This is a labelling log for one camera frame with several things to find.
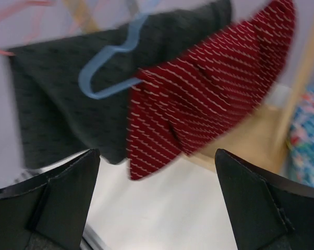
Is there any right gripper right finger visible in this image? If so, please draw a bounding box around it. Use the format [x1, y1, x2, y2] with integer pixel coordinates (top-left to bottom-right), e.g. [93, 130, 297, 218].
[215, 149, 314, 250]

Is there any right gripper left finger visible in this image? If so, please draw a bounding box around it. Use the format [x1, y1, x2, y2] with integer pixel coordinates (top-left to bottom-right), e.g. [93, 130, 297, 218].
[0, 149, 100, 249]

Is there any blue floral skirt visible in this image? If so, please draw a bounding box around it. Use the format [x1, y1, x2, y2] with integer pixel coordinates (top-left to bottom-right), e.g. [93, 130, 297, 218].
[287, 83, 314, 188]

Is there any dark grey dotted skirt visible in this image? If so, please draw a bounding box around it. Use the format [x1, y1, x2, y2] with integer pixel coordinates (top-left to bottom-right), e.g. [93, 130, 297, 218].
[8, 1, 233, 169]

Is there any blue hanger under red skirt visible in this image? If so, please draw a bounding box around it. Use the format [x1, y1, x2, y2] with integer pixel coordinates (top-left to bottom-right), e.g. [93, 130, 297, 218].
[78, 0, 160, 99]

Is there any red dotted skirt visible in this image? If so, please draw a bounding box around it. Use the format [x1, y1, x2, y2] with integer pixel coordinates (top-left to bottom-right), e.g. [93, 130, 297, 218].
[126, 1, 296, 181]

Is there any wooden clothes rack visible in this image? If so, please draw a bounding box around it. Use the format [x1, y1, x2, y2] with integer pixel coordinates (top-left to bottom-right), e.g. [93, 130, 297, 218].
[78, 13, 314, 172]

